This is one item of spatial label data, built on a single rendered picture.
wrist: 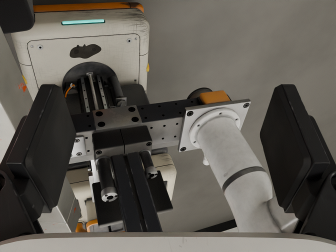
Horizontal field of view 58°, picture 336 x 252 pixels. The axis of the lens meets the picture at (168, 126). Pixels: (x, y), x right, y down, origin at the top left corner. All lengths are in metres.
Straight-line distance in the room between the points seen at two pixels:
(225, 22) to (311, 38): 0.75
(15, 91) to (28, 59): 1.26
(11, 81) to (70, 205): 0.19
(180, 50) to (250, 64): 0.58
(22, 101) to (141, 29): 1.26
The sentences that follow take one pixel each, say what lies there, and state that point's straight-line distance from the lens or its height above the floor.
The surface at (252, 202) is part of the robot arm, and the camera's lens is 0.58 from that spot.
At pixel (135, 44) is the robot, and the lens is 1.53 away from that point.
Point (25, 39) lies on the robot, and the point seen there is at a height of 0.28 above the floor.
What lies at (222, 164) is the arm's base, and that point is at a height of 1.26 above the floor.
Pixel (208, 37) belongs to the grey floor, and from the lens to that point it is 2.01.
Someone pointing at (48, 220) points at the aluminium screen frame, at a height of 1.37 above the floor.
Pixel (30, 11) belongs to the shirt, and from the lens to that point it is 0.69.
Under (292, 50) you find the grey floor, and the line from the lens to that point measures 2.46.
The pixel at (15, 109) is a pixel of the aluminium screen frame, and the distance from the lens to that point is 0.27.
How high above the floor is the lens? 1.57
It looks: 41 degrees down
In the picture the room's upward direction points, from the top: 157 degrees clockwise
